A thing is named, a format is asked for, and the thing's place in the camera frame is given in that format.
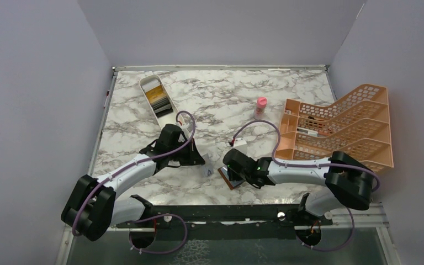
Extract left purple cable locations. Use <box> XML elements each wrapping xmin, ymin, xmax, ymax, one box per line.
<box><xmin>72</xmin><ymin>110</ymin><xmax>197</xmax><ymax>237</ymax></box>

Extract pink small bottle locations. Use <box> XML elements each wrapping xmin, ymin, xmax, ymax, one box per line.
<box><xmin>253</xmin><ymin>97</ymin><xmax>268</xmax><ymax>120</ymax></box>

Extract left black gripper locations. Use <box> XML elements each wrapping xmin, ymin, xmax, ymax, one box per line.
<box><xmin>168</xmin><ymin>137</ymin><xmax>206</xmax><ymax>166</ymax></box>

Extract purple cable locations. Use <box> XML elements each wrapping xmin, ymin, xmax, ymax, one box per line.
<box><xmin>229</xmin><ymin>120</ymin><xmax>381</xmax><ymax>193</ymax></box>
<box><xmin>72</xmin><ymin>110</ymin><xmax>197</xmax><ymax>237</ymax></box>

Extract white oblong plastic tray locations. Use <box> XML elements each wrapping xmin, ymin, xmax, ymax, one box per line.
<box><xmin>139</xmin><ymin>75</ymin><xmax>184</xmax><ymax>128</ymax></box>

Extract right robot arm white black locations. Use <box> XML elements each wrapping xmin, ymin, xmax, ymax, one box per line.
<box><xmin>222</xmin><ymin>149</ymin><xmax>377</xmax><ymax>225</ymax></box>

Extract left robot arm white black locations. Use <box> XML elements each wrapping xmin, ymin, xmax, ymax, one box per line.
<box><xmin>61</xmin><ymin>124</ymin><xmax>205</xmax><ymax>241</ymax></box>

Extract white credit card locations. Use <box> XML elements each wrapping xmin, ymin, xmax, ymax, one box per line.
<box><xmin>201</xmin><ymin>153</ymin><xmax>214</xmax><ymax>177</ymax></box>

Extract orange plastic file organizer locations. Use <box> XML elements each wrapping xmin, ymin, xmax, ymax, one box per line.
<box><xmin>276</xmin><ymin>84</ymin><xmax>394</xmax><ymax>174</ymax></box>

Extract wrist white camera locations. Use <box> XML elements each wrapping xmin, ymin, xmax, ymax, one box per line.
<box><xmin>233</xmin><ymin>137</ymin><xmax>247</xmax><ymax>149</ymax></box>
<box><xmin>180</xmin><ymin>123</ymin><xmax>193</xmax><ymax>140</ymax></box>

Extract stack of credit cards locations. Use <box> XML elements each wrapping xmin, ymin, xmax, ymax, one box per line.
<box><xmin>141</xmin><ymin>79</ymin><xmax>173</xmax><ymax>118</ymax></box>

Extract aluminium table frame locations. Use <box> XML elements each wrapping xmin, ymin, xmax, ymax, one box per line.
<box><xmin>74</xmin><ymin>68</ymin><xmax>386</xmax><ymax>264</ymax></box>

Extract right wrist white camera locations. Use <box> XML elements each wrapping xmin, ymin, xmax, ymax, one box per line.
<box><xmin>233</xmin><ymin>137</ymin><xmax>247</xmax><ymax>149</ymax></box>

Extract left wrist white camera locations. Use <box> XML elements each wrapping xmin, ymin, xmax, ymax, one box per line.
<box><xmin>180</xmin><ymin>123</ymin><xmax>193</xmax><ymax>140</ymax></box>

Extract brown leather card holder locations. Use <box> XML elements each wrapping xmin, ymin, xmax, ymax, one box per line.
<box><xmin>218</xmin><ymin>166</ymin><xmax>245</xmax><ymax>190</ymax></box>

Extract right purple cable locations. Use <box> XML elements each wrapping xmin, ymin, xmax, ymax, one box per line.
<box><xmin>229</xmin><ymin>120</ymin><xmax>381</xmax><ymax>193</ymax></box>

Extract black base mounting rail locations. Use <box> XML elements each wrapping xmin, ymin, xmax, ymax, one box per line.
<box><xmin>115</xmin><ymin>199</ymin><xmax>333</xmax><ymax>244</ymax></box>

